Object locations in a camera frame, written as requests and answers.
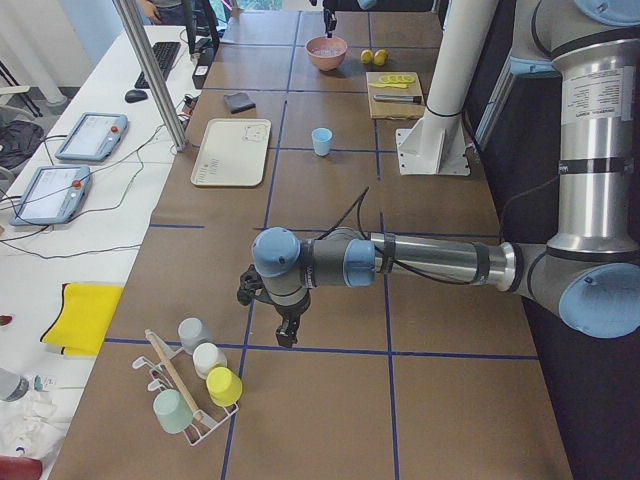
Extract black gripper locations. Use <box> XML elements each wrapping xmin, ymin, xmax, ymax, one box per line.
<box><xmin>266</xmin><ymin>287</ymin><xmax>311</xmax><ymax>347</ymax></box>
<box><xmin>322</xmin><ymin>0</ymin><xmax>338</xmax><ymax>38</ymax></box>

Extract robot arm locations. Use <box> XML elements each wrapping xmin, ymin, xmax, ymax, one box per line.
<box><xmin>322</xmin><ymin>0</ymin><xmax>435</xmax><ymax>38</ymax></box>
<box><xmin>237</xmin><ymin>1</ymin><xmax>639</xmax><ymax>347</ymax></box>

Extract pink bowl of ice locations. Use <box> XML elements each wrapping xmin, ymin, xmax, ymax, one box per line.
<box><xmin>305</xmin><ymin>36</ymin><xmax>348</xmax><ymax>71</ymax></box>

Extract yellow cup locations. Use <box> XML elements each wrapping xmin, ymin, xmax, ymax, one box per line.
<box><xmin>206</xmin><ymin>366</ymin><xmax>243</xmax><ymax>407</ymax></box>

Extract white cup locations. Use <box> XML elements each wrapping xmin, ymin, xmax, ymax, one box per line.
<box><xmin>192</xmin><ymin>342</ymin><xmax>227</xmax><ymax>380</ymax></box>

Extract grey cup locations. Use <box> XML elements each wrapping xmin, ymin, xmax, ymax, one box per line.
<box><xmin>178</xmin><ymin>317</ymin><xmax>214</xmax><ymax>355</ymax></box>

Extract light blue plastic cup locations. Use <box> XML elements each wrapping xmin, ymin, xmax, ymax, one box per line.
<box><xmin>311</xmin><ymin>127</ymin><xmax>333</xmax><ymax>157</ymax></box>

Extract mint green cup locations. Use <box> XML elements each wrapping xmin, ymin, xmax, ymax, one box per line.
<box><xmin>153</xmin><ymin>389</ymin><xmax>193</xmax><ymax>434</ymax></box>

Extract yellow lemon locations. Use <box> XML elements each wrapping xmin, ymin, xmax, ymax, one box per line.
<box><xmin>360</xmin><ymin>49</ymin><xmax>374</xmax><ymax>65</ymax></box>
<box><xmin>372</xmin><ymin>49</ymin><xmax>389</xmax><ymax>67</ymax></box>

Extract steel rod black tip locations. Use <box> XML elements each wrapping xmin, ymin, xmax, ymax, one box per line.
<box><xmin>373</xmin><ymin>94</ymin><xmax>422</xmax><ymax>105</ymax></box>

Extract yellow plastic knife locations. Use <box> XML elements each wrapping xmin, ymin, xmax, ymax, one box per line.
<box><xmin>367</xmin><ymin>82</ymin><xmax>409</xmax><ymax>90</ymax></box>

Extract grey folded cloth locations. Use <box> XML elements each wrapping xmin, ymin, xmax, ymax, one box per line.
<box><xmin>223</xmin><ymin>92</ymin><xmax>256</xmax><ymax>114</ymax></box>

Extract wooden cutting board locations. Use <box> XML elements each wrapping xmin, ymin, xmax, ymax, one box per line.
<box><xmin>366</xmin><ymin>72</ymin><xmax>425</xmax><ymax>120</ymax></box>

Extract black power box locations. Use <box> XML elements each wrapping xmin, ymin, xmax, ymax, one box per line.
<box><xmin>192</xmin><ymin>48</ymin><xmax>215</xmax><ymax>90</ymax></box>

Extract cream bear tray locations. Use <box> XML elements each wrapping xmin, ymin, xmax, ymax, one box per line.
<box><xmin>190</xmin><ymin>118</ymin><xmax>271</xmax><ymax>187</ymax></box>

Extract black keyboard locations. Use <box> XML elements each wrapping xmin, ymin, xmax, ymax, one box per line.
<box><xmin>134</xmin><ymin>41</ymin><xmax>180</xmax><ymax>90</ymax></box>

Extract yellow cloth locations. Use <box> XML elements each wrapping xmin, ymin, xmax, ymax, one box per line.
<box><xmin>40</xmin><ymin>283</ymin><xmax>124</xmax><ymax>357</ymax></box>

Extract black computer mouse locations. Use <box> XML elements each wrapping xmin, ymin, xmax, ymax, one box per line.
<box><xmin>124</xmin><ymin>89</ymin><xmax>148</xmax><ymax>104</ymax></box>

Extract far teach pendant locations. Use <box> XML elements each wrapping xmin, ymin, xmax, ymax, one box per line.
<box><xmin>55</xmin><ymin>112</ymin><xmax>129</xmax><ymax>162</ymax></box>

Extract teach pendant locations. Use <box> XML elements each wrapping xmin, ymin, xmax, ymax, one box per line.
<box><xmin>10</xmin><ymin>165</ymin><xmax>92</xmax><ymax>226</ymax></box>
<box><xmin>55</xmin><ymin>112</ymin><xmax>129</xmax><ymax>162</ymax></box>

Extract near teach pendant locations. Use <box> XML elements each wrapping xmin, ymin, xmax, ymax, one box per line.
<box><xmin>10</xmin><ymin>165</ymin><xmax>92</xmax><ymax>226</ymax></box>

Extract white wire cup rack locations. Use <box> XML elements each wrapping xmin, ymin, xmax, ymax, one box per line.
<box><xmin>132</xmin><ymin>346</ymin><xmax>240</xmax><ymax>446</ymax></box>

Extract wooden rack handle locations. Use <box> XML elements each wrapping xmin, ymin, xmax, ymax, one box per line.
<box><xmin>145</xmin><ymin>329</ymin><xmax>203</xmax><ymax>421</ymax></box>

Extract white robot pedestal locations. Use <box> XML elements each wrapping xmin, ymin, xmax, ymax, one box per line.
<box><xmin>396</xmin><ymin>0</ymin><xmax>498</xmax><ymax>176</ymax></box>

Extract aluminium frame post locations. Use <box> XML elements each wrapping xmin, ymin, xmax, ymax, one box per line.
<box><xmin>113</xmin><ymin>0</ymin><xmax>187</xmax><ymax>152</ymax></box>

